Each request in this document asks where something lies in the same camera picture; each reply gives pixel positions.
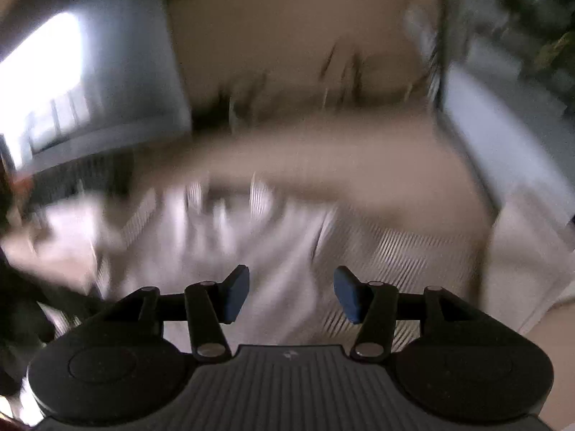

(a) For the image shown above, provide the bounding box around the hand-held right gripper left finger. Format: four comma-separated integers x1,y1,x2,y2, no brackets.
92,265,250,363

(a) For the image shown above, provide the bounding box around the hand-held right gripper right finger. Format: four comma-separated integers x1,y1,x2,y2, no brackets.
334,265,500,363

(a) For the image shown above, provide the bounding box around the white striped garment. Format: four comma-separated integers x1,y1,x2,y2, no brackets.
0,180,575,360

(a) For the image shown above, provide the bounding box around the grey flat panel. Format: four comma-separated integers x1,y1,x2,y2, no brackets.
437,56,575,227

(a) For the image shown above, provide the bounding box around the grey curved monitor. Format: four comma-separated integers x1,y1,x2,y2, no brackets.
0,0,195,177

